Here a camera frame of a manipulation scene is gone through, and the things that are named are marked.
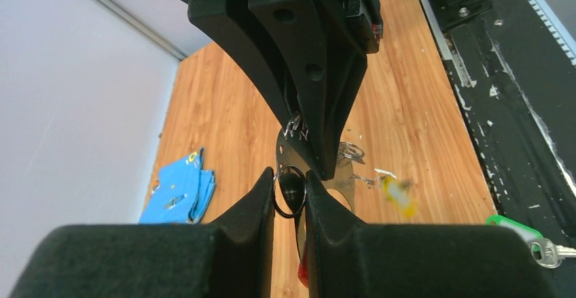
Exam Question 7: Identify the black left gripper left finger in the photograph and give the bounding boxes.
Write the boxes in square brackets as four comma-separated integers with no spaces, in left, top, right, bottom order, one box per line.
[11,167,274,297]

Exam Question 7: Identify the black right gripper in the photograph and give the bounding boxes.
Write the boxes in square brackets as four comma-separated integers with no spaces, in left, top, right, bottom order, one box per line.
[180,0,384,166]

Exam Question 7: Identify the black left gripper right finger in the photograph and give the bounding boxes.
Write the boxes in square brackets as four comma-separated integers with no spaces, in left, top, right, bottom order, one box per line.
[305,172,555,297]

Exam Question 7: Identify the metal keyring plate with spring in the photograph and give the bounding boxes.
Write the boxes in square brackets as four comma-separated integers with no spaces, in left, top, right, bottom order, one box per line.
[276,112,386,297]

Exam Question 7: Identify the blue folded cloth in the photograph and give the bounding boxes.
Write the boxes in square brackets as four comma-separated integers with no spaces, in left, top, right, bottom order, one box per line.
[138,149,216,224]

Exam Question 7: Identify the small white scrap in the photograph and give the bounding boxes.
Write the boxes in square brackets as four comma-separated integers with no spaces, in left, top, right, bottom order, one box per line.
[374,168,397,179]

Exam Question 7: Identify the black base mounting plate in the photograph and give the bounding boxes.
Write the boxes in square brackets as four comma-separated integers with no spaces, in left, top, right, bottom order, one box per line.
[409,0,576,298]

